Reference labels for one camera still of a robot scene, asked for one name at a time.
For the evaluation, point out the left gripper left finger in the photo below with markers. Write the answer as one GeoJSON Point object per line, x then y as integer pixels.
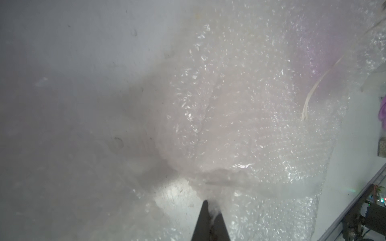
{"type": "Point", "coordinates": [203, 225]}

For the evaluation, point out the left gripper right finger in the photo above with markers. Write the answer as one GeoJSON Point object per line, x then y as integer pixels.
{"type": "Point", "coordinates": [219, 230]}

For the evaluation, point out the purple blue tumbler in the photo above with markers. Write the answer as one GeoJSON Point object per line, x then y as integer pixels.
{"type": "Point", "coordinates": [382, 113]}

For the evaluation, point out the aluminium front rail frame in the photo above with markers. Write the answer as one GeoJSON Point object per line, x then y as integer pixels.
{"type": "Point", "coordinates": [365, 217]}

